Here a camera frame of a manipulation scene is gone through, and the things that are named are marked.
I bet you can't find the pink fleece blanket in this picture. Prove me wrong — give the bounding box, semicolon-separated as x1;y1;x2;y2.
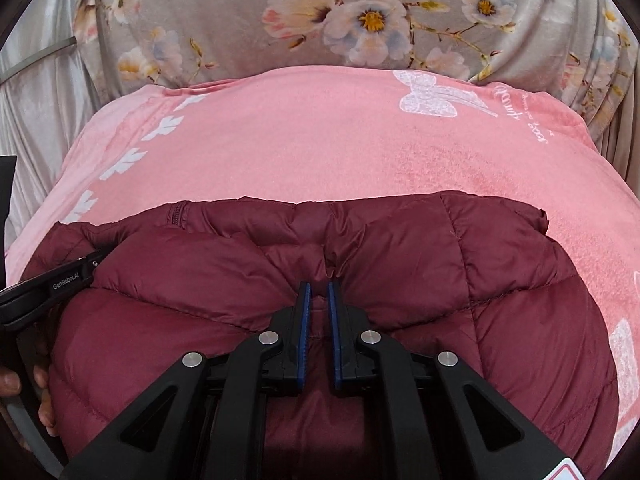
8;66;639;462

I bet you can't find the person's left hand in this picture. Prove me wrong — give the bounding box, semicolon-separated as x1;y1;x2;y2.
0;365;59;438

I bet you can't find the beige curtain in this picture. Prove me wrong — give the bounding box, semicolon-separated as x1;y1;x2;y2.
597;93;639;196

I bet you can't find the maroon puffer jacket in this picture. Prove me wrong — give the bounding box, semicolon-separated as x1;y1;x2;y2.
25;192;618;479

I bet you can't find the silver grey curtain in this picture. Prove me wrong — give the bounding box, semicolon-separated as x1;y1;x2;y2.
1;0;105;244

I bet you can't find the grey floral bedsheet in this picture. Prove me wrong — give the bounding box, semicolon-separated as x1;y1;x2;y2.
96;0;639;139

